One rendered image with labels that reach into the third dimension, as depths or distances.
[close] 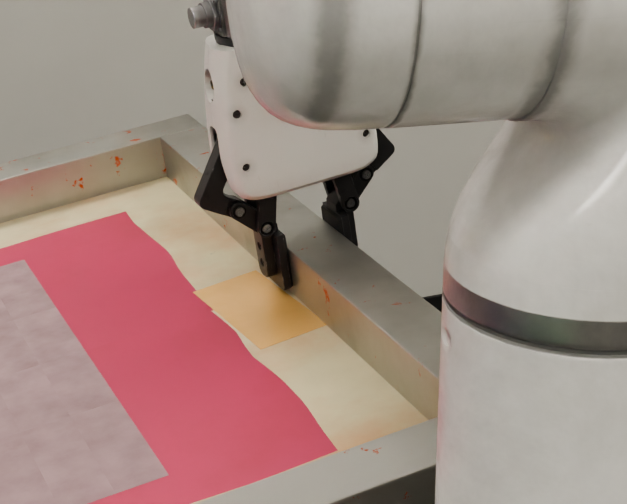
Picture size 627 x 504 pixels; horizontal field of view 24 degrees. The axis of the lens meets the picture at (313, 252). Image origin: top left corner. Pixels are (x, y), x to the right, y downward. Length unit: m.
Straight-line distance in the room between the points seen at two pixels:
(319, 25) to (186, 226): 0.71
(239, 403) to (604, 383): 0.42
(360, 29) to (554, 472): 0.16
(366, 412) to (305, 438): 0.04
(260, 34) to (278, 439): 0.43
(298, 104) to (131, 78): 2.64
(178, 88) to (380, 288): 2.23
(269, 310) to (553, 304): 0.51
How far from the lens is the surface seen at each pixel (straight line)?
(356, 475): 0.70
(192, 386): 0.87
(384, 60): 0.40
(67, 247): 1.10
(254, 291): 0.97
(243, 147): 0.90
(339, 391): 0.84
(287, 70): 0.40
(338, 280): 0.89
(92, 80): 3.02
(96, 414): 0.87
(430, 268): 3.47
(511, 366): 0.46
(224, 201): 0.93
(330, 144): 0.92
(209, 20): 0.89
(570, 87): 0.43
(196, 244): 1.06
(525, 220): 0.45
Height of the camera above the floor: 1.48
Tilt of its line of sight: 21 degrees down
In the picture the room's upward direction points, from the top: straight up
